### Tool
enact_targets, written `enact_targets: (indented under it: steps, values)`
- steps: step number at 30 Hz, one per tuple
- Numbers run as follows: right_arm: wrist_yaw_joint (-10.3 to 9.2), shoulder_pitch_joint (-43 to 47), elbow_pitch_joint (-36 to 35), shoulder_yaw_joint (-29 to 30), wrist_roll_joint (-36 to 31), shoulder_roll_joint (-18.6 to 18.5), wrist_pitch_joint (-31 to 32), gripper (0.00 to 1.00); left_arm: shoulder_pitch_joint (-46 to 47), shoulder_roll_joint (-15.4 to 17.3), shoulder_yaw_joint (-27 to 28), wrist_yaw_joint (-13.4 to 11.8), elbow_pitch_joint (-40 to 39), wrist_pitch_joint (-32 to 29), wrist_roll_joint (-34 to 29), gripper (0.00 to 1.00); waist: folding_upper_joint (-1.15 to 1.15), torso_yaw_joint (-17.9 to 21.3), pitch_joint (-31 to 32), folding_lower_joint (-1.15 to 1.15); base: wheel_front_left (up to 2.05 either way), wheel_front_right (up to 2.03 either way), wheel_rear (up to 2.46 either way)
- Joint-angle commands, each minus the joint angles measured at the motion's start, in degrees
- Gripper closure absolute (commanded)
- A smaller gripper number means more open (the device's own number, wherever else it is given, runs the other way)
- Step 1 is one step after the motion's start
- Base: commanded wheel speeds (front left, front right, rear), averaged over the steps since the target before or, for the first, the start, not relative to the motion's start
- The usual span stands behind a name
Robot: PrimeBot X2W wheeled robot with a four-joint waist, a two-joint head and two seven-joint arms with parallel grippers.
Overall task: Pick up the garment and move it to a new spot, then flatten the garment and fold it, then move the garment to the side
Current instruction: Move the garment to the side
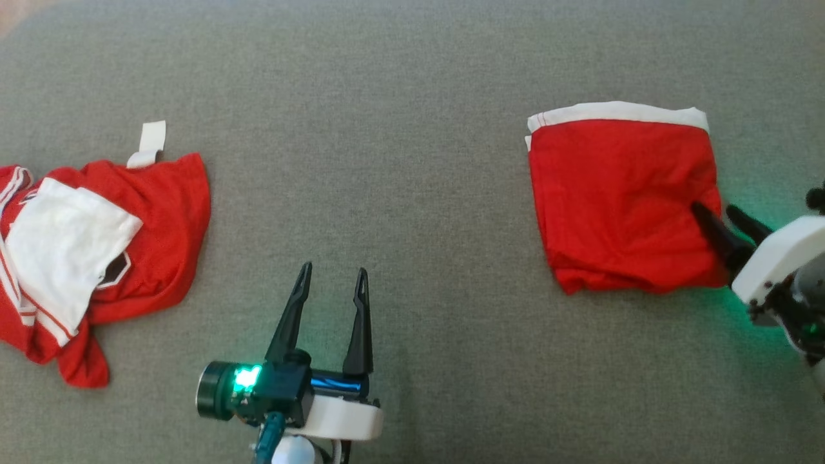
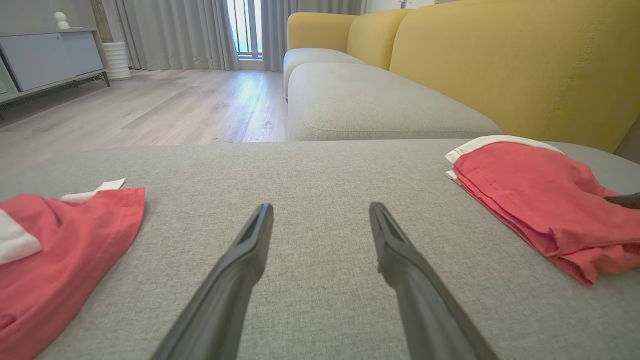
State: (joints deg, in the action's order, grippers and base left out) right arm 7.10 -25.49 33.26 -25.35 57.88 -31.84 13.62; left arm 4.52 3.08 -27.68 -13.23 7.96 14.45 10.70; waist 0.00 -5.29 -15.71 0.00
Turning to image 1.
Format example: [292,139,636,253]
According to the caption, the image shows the teal cable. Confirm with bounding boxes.
[253,412,286,464]

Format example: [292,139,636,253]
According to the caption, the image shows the grey fabric ottoman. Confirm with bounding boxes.
[0,0,825,464]

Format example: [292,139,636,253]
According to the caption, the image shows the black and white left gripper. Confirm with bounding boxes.
[258,262,385,442]

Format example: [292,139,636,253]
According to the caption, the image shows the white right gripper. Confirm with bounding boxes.
[693,203,825,305]

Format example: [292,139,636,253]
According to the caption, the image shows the red and white sports jersey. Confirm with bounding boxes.
[0,120,212,389]

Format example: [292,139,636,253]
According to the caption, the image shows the red shorts with white stripes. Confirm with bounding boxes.
[525,101,732,296]

